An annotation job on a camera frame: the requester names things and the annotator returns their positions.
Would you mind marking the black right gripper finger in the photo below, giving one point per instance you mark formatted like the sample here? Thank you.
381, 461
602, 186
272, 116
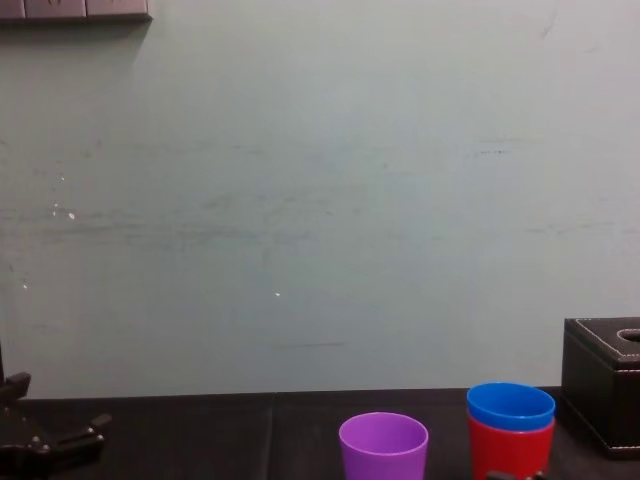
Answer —
540, 476
497, 475

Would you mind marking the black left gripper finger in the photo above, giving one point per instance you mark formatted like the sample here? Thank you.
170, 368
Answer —
19, 386
75, 440

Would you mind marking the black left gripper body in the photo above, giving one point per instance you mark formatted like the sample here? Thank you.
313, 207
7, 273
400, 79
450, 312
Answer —
15, 457

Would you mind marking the red plastic cup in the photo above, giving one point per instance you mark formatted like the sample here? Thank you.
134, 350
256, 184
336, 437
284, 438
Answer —
510, 452

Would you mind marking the blue plastic cup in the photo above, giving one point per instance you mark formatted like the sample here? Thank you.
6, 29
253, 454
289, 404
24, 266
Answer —
510, 407

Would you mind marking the purple plastic cup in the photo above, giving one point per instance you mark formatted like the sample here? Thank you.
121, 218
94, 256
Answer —
382, 457

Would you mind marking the black leather tissue box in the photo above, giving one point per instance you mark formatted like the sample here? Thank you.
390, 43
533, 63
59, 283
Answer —
600, 390

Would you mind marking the black table cloth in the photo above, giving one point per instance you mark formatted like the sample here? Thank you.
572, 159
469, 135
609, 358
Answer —
225, 440

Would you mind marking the wall switch panel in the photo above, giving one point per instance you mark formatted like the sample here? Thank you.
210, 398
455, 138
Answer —
75, 9

